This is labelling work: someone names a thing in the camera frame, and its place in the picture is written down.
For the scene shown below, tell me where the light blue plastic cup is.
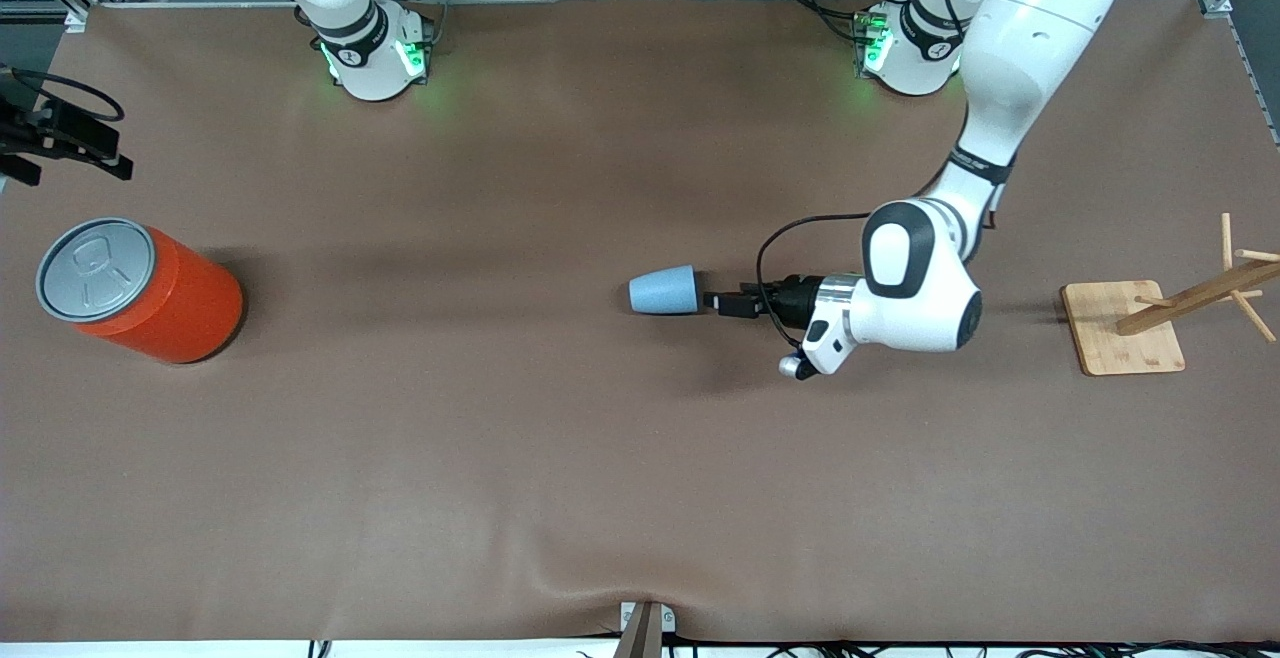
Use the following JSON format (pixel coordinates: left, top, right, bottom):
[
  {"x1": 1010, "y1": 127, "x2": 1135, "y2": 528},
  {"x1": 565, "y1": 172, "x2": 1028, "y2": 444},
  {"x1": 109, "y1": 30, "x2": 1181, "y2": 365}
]
[{"x1": 628, "y1": 265, "x2": 699, "y2": 317}]

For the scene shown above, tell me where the grey metal table bracket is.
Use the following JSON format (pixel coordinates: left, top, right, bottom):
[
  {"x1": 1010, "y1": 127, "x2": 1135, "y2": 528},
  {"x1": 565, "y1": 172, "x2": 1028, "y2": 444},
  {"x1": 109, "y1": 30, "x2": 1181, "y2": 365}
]
[{"x1": 620, "y1": 601, "x2": 677, "y2": 634}]

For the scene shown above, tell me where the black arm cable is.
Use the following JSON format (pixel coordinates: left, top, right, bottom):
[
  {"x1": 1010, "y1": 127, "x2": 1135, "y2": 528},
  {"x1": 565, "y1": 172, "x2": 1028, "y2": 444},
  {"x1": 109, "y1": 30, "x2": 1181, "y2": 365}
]
[
  {"x1": 0, "y1": 66, "x2": 126, "y2": 129},
  {"x1": 755, "y1": 213, "x2": 873, "y2": 347}
]

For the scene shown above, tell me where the brown table cover mat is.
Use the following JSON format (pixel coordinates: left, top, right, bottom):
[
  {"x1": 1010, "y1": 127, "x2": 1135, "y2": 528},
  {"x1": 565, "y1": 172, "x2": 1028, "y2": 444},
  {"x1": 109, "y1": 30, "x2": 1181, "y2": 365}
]
[{"x1": 0, "y1": 0, "x2": 1280, "y2": 644}]

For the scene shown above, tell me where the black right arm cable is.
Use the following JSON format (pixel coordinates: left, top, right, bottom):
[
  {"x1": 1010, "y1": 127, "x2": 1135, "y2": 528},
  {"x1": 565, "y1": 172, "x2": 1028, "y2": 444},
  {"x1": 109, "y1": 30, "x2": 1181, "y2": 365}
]
[{"x1": 0, "y1": 66, "x2": 126, "y2": 129}]

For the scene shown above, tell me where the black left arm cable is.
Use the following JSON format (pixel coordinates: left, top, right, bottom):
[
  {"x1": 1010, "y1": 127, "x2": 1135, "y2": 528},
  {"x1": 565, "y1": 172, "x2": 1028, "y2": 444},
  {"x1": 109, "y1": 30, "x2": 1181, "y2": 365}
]
[{"x1": 755, "y1": 213, "x2": 873, "y2": 347}]

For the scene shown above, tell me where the wooden cup stand with pegs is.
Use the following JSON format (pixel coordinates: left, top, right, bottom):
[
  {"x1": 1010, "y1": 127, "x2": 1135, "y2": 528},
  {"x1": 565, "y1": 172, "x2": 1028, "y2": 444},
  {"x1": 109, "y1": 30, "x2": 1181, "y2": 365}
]
[{"x1": 1060, "y1": 213, "x2": 1280, "y2": 377}]

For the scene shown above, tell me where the orange can with silver lid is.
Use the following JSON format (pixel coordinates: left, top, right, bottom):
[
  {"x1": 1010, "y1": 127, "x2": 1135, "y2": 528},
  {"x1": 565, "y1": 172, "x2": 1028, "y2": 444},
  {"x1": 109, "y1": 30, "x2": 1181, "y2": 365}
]
[{"x1": 36, "y1": 217, "x2": 245, "y2": 366}]

